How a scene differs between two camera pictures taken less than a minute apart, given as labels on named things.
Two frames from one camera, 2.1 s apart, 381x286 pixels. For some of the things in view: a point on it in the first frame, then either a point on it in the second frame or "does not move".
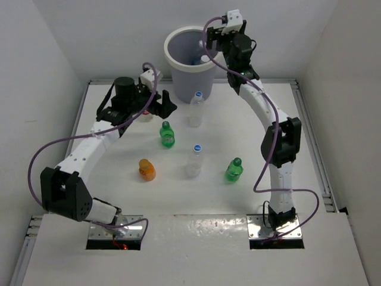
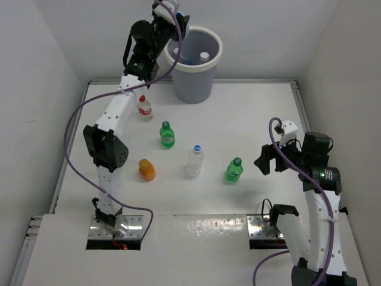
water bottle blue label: (197, 49) -> (183, 58)
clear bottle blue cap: (195, 163) does not move
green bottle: (167, 135) does not move
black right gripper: (214, 34) -> (263, 161)
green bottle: (234, 170) does not move
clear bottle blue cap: (196, 110) -> (180, 14)
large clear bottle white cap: (204, 58) does not move
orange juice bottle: (146, 170) does not move
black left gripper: (162, 109) -> (170, 26)
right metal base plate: (257, 230) does not move
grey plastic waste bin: (193, 72) does not move
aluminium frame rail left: (35, 220) does not move
